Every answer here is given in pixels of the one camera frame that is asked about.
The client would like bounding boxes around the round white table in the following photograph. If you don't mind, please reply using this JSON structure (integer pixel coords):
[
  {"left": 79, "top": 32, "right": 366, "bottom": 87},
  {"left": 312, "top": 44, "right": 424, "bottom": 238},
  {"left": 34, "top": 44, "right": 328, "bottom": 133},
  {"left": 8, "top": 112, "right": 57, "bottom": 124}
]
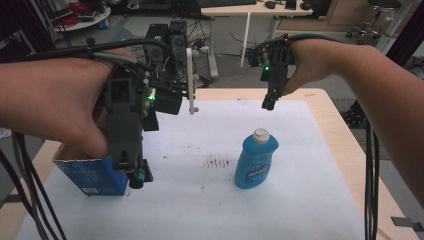
[{"left": 52, "top": 2, "right": 113, "bottom": 33}]

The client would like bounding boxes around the white desk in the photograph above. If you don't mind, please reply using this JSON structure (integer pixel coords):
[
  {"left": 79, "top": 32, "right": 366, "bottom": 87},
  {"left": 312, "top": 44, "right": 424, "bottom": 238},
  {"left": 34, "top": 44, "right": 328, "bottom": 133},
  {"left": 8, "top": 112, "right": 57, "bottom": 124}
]
[{"left": 200, "top": 0, "right": 314, "bottom": 78}]

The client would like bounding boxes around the person's right hand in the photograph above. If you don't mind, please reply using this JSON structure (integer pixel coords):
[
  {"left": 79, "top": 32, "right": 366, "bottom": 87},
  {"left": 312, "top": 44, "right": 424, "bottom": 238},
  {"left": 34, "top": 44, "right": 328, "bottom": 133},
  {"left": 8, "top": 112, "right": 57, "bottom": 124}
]
[{"left": 282, "top": 38, "right": 345, "bottom": 97}]

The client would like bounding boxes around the black metal frame post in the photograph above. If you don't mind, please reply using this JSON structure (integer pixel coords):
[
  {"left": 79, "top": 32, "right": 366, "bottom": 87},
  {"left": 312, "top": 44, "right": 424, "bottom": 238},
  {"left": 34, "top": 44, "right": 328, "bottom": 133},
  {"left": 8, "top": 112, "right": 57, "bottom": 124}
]
[{"left": 385, "top": 0, "right": 424, "bottom": 68}]

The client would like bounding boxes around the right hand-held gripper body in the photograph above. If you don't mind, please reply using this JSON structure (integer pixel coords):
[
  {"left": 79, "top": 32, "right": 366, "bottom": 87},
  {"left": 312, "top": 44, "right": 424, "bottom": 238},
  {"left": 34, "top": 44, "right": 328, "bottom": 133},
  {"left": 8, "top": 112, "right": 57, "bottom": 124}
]
[{"left": 246, "top": 34, "right": 296, "bottom": 100}]

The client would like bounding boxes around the blue dish soap bottle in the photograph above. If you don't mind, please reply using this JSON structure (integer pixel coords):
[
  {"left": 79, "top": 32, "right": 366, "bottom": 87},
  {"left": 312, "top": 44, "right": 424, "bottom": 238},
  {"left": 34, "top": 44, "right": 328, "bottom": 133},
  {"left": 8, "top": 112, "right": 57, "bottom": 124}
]
[{"left": 233, "top": 127, "right": 280, "bottom": 191}]

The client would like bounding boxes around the black swivel stool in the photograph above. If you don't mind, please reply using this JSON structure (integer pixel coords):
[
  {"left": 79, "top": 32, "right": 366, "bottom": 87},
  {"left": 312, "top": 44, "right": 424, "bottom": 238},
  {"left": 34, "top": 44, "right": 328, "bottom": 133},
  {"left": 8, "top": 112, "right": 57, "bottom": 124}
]
[{"left": 345, "top": 0, "right": 404, "bottom": 42}]

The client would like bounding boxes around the right gripper black cable bundle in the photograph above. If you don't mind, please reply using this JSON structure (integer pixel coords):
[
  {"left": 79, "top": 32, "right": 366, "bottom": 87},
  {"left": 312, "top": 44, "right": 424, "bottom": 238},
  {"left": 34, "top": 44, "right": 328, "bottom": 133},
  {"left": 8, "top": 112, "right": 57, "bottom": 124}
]
[{"left": 263, "top": 32, "right": 382, "bottom": 240}]

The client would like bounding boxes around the person's left hand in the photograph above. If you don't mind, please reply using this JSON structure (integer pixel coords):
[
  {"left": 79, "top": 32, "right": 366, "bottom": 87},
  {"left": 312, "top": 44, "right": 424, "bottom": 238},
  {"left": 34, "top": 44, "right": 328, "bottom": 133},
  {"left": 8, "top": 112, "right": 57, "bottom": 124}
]
[{"left": 45, "top": 48, "right": 138, "bottom": 160}]

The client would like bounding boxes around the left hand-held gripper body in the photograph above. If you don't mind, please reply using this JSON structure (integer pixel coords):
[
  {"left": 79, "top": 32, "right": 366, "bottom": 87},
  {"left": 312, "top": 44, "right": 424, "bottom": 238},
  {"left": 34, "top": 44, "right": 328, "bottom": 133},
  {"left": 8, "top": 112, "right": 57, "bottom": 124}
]
[{"left": 104, "top": 47, "right": 200, "bottom": 170}]

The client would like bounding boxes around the black tape strip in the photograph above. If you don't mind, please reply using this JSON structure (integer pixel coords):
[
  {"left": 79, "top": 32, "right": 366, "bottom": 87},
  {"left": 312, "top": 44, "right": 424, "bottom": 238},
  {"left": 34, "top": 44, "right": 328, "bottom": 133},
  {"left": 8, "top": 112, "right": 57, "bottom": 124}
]
[{"left": 390, "top": 216, "right": 424, "bottom": 233}]

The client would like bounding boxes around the white table mat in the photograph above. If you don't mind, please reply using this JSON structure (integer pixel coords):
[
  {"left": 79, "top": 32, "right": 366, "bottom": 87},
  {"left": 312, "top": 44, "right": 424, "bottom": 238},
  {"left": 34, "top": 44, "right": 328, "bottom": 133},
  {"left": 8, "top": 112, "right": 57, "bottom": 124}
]
[{"left": 14, "top": 99, "right": 366, "bottom": 240}]

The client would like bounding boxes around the left gripper black cable bundle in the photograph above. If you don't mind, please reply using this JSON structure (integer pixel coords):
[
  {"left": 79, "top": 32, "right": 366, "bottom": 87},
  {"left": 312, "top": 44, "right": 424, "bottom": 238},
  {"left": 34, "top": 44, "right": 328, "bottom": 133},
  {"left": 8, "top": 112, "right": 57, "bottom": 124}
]
[{"left": 0, "top": 36, "right": 179, "bottom": 240}]

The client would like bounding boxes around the black keyboard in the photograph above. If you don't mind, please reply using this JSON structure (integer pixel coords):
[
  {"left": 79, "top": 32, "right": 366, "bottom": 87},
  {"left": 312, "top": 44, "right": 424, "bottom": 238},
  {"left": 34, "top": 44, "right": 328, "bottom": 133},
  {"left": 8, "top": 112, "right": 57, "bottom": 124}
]
[{"left": 196, "top": 0, "right": 258, "bottom": 9}]

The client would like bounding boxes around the blue cardboard box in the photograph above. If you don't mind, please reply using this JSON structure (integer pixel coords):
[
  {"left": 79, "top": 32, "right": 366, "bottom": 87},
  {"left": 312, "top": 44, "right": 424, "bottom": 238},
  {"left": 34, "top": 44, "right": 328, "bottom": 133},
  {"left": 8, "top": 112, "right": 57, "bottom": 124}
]
[{"left": 52, "top": 142, "right": 130, "bottom": 197}]

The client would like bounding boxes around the gripper black cable bundle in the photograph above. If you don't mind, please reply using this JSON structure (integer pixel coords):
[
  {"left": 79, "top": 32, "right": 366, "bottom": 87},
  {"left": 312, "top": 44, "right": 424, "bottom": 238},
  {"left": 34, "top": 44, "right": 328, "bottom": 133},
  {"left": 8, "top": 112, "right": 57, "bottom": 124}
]
[
  {"left": 263, "top": 32, "right": 382, "bottom": 240},
  {"left": 0, "top": 36, "right": 179, "bottom": 240}
]

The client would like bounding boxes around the black computer tower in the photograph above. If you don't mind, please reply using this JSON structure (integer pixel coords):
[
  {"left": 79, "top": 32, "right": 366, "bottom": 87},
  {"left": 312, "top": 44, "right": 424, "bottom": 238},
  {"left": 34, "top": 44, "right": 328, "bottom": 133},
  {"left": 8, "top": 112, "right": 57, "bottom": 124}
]
[{"left": 144, "top": 19, "right": 188, "bottom": 69}]

